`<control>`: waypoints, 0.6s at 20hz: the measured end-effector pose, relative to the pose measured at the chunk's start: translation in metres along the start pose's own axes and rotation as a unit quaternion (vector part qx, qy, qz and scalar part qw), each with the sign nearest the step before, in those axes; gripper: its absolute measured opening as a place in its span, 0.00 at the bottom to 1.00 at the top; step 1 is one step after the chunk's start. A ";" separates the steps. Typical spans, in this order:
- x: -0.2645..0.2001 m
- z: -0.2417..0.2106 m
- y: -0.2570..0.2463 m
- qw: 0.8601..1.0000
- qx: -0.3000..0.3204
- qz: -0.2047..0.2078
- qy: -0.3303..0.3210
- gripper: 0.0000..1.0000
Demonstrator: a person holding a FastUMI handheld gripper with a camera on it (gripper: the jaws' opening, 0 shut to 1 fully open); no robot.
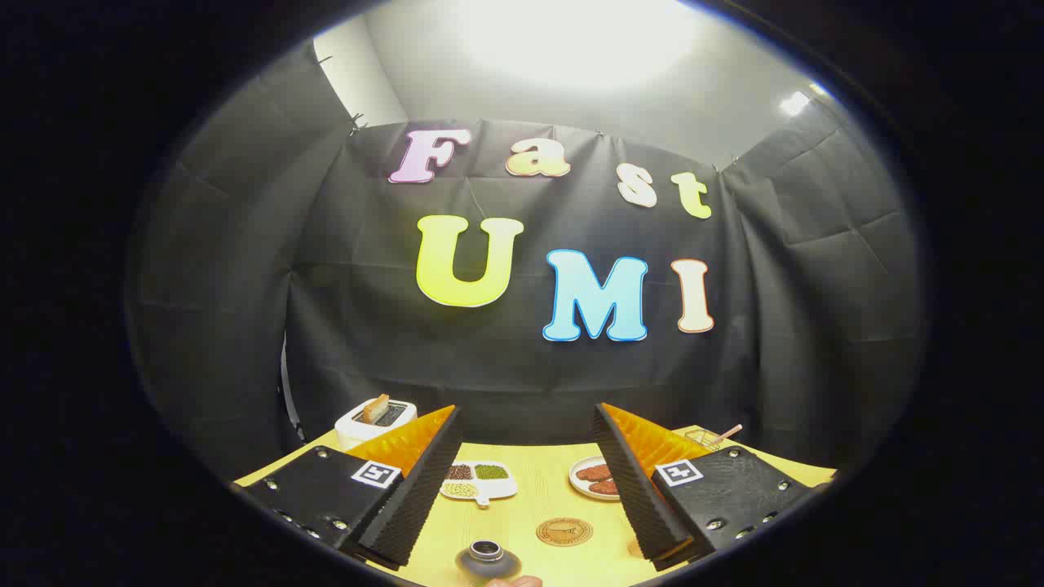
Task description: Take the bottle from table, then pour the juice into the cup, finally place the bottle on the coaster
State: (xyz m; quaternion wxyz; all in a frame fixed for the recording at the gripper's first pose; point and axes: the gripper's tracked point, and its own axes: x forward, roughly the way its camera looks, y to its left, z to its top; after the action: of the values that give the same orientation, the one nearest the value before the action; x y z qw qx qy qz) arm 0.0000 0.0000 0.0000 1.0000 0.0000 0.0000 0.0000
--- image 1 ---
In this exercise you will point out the silver bottle with green label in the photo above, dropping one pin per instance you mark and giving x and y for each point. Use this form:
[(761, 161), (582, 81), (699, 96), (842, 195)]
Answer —
[(488, 560)]

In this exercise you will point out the pink striped straw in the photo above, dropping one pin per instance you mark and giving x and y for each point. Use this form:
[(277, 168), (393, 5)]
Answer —
[(728, 431)]

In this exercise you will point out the toast slice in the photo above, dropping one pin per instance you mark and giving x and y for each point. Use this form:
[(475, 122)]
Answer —
[(376, 408)]

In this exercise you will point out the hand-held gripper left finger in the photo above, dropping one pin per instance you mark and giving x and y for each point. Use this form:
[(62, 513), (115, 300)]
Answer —
[(416, 497)]

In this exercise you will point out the white divided dish with beans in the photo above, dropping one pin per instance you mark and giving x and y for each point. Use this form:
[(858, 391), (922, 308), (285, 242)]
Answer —
[(479, 483)]

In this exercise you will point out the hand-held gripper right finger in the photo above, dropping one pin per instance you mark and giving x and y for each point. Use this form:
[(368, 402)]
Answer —
[(636, 497)]

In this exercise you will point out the wooden table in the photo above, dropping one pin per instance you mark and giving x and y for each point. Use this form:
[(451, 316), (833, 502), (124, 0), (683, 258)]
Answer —
[(538, 489)]

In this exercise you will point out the round cork coaster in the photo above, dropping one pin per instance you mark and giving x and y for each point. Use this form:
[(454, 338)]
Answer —
[(564, 531)]

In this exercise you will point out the white toaster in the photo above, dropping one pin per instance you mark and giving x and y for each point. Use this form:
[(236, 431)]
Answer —
[(359, 434)]

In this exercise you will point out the brown meat slice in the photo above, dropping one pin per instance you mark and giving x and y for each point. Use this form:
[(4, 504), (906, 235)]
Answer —
[(606, 487), (593, 472)]

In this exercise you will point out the white oval plate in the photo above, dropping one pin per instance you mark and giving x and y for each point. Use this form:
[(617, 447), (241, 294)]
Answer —
[(581, 488)]

